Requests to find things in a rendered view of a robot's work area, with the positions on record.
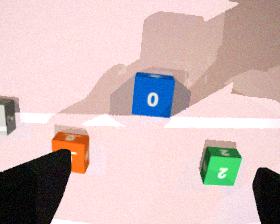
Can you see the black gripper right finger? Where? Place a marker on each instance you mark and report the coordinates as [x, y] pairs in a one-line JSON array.
[[266, 189]]

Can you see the orange block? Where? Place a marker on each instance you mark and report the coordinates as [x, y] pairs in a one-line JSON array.
[[79, 147]]

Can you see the green digit block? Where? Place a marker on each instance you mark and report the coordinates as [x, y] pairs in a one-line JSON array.
[[220, 166]]

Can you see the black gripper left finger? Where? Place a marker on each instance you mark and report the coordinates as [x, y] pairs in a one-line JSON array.
[[31, 193]]

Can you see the blue digit block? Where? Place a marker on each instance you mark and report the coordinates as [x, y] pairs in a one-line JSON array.
[[153, 95]]

